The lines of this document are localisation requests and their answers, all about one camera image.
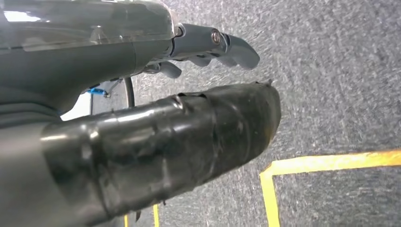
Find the black hanging cable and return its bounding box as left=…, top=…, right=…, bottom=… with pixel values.
left=123, top=77, right=136, bottom=109

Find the yellow floor tape outline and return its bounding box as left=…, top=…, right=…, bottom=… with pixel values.
left=259, top=149, right=401, bottom=227

